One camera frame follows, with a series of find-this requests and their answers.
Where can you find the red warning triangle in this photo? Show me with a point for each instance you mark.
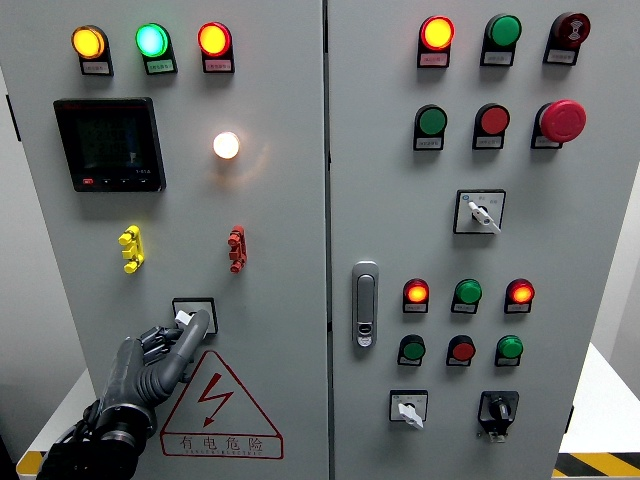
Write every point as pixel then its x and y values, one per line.
pixel 216 397

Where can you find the black and yellow striped tape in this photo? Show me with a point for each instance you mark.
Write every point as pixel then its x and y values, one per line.
pixel 600 465
pixel 27 462

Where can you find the grey cabinet door with display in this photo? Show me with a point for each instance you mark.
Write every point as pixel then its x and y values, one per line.
pixel 280 225

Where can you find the black display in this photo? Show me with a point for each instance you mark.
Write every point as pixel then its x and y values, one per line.
pixel 108 145

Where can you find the silver door lock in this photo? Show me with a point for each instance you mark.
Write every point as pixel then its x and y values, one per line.
pixel 365 300

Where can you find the white lamp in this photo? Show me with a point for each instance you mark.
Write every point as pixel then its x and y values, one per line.
pixel 226 145

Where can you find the small flat green push button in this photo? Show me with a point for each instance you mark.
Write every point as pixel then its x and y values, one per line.
pixel 413 351

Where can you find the black cabinet hinge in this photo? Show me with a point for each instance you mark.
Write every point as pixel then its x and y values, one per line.
pixel 13 120
pixel 570 420

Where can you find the small lit red lamp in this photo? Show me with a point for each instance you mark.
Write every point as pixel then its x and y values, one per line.
pixel 416 292
pixel 520 293

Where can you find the grey cabinet door with lock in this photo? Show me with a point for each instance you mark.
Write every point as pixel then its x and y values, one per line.
pixel 390 200

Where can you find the small red push button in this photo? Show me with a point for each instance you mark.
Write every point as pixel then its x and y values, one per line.
pixel 462 351

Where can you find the lit green round lamp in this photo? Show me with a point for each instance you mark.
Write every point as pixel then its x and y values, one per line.
pixel 151 40

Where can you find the yellow round lamp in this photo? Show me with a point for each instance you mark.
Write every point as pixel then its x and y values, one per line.
pixel 88 42

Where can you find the small green lamp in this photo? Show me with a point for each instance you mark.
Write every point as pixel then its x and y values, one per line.
pixel 468 291

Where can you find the red-rimmed orange round lamp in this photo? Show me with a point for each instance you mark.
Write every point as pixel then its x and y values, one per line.
pixel 214 39

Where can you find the small raised green push button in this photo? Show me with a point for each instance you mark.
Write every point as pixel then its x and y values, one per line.
pixel 509 347

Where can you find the large green push button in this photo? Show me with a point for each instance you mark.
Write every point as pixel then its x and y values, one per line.
pixel 432 121

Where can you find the large red push button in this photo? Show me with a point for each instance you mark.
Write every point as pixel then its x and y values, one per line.
pixel 494 120

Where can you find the large lit red lamp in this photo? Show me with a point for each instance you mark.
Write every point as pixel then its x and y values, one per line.
pixel 437 33

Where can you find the large red stop button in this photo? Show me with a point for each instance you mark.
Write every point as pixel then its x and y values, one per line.
pixel 562 121

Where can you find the large green lamp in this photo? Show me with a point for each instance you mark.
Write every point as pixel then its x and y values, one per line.
pixel 504 30

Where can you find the dark red buzzer lamp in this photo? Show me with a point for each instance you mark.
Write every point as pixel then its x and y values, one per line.
pixel 572 28

